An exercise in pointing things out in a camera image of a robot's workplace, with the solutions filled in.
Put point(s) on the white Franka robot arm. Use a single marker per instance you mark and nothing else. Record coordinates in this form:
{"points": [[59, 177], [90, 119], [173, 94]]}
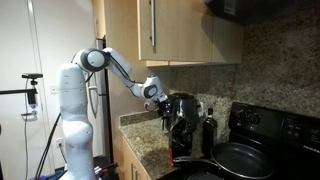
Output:
{"points": [[73, 116]]}

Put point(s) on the black air fryer body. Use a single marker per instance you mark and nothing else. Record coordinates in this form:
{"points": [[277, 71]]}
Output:
{"points": [[186, 100]]}

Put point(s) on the wooden wall cabinet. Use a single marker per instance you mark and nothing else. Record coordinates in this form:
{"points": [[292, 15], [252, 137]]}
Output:
{"points": [[186, 33]]}

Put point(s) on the wooden base cabinet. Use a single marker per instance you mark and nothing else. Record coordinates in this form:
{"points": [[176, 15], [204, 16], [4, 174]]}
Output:
{"points": [[126, 160]]}

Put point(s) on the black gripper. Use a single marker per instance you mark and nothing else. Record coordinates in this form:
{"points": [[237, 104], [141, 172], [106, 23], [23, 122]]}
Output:
{"points": [[164, 106]]}

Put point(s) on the tall wooden side panel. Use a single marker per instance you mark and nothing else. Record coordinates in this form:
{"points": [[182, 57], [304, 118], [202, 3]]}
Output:
{"points": [[115, 106]]}

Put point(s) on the black kitchen stove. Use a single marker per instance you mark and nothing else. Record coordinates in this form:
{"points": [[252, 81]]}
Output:
{"points": [[276, 126]]}

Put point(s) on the black frying pan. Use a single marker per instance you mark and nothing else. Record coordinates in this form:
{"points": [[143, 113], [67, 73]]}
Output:
{"points": [[240, 160]]}

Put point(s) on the stainless steel refrigerator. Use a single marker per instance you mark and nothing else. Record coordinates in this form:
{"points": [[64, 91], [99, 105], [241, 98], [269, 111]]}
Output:
{"points": [[103, 133]]}

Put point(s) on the white backsplash outlet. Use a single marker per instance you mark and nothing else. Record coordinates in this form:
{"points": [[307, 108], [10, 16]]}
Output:
{"points": [[201, 108]]}

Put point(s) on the white wall outlet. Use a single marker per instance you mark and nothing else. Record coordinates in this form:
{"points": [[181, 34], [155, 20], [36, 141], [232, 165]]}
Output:
{"points": [[59, 142]]}

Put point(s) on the black red whey protein bag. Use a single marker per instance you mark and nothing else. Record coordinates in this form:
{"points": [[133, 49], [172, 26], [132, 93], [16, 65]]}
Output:
{"points": [[181, 136]]}

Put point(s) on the dark green glass bottle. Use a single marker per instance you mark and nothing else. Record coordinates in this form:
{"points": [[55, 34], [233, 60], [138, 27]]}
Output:
{"points": [[209, 133]]}

